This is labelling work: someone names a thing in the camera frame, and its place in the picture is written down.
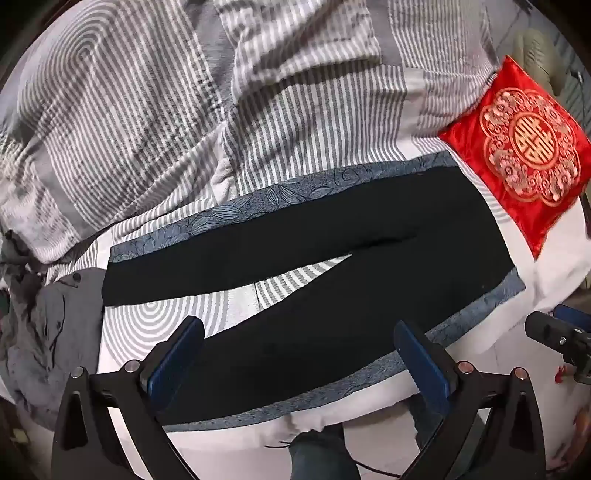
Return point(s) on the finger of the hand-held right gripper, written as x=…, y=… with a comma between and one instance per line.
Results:
x=549, y=332
x=572, y=316

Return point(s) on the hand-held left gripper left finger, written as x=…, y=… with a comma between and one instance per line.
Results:
x=178, y=364

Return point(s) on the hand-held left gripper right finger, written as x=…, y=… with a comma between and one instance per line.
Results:
x=425, y=364

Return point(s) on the black pants with patterned lining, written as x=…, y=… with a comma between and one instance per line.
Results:
x=300, y=258

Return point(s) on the white striped bed sheet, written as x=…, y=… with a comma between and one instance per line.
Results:
x=521, y=295

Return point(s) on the grey shirt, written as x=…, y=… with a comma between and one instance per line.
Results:
x=51, y=332

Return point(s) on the person's leg in jeans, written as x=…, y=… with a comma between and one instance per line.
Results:
x=323, y=457

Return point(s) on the red embroidered cushion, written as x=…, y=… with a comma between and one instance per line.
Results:
x=531, y=138

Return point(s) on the grey white striped duvet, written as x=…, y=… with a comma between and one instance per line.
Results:
x=184, y=115

